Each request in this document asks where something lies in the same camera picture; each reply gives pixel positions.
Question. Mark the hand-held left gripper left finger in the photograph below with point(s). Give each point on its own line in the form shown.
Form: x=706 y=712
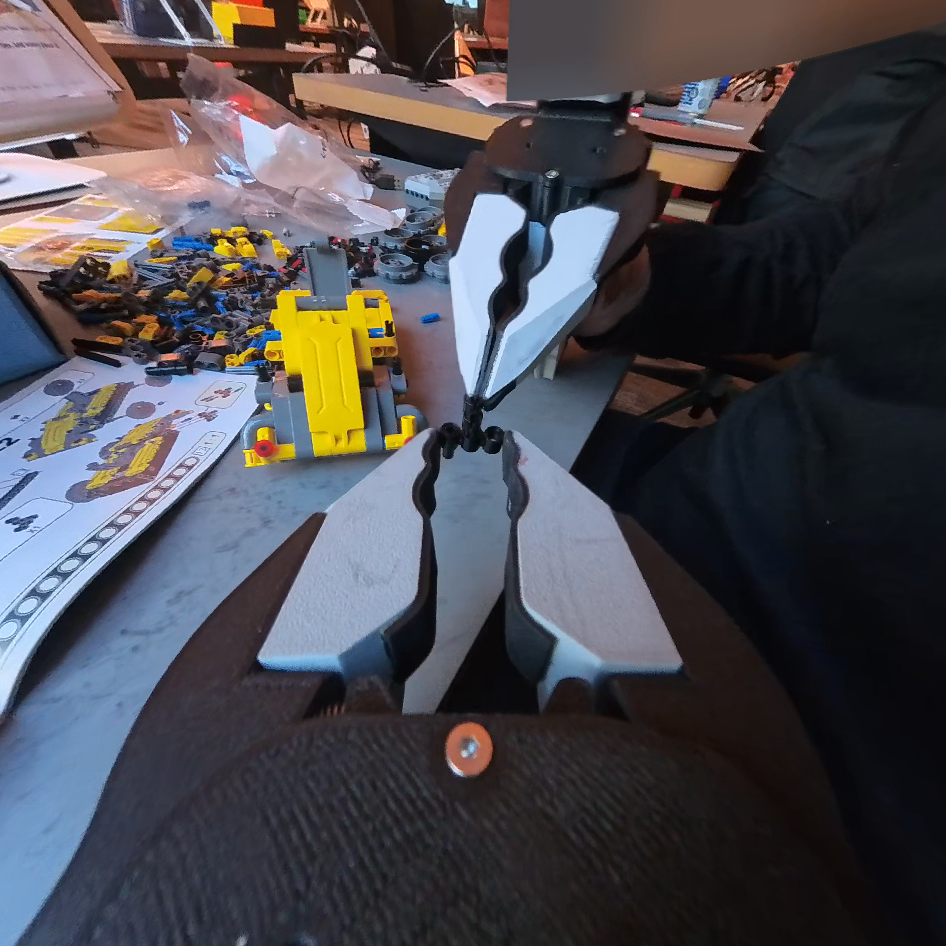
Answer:
x=347 y=584

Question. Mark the person's right hand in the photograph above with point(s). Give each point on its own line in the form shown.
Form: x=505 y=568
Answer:
x=621 y=295

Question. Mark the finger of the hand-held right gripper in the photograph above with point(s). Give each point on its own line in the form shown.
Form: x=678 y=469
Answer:
x=473 y=281
x=562 y=295

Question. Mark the background table with pale edge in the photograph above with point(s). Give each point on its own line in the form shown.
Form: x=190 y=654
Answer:
x=414 y=96

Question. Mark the grey battery box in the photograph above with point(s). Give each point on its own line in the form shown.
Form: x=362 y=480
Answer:
x=429 y=185

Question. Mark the clear plastic bag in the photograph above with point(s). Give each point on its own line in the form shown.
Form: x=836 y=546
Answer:
x=222 y=148

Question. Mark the yellow printed leaflet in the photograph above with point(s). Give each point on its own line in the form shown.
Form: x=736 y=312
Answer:
x=111 y=222

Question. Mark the white flat tray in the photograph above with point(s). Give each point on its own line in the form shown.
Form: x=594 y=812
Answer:
x=37 y=177

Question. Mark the paper instruction sheet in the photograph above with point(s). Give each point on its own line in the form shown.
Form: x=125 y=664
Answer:
x=480 y=85

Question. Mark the person's black clothed body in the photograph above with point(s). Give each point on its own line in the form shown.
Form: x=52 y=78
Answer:
x=813 y=554

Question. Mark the yellow grey toy vehicle model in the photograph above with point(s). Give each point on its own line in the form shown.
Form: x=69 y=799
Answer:
x=325 y=369

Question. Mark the white printed sign board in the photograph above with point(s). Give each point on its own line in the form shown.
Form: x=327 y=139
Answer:
x=44 y=66

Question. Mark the cluster of grey toy wheels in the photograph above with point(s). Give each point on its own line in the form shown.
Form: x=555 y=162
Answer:
x=395 y=264

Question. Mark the pile of small building parts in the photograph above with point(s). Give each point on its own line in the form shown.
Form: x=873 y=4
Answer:
x=185 y=295

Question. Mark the black connector piece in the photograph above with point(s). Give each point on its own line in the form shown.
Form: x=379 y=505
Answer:
x=469 y=436

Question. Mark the open instruction booklet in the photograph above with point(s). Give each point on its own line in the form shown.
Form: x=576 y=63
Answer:
x=222 y=443

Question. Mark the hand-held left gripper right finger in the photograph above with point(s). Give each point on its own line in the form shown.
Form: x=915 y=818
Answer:
x=584 y=584

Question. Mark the blue kit box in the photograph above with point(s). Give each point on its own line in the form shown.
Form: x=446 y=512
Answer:
x=22 y=332

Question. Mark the person's right forearm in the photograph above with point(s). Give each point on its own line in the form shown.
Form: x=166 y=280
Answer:
x=724 y=295

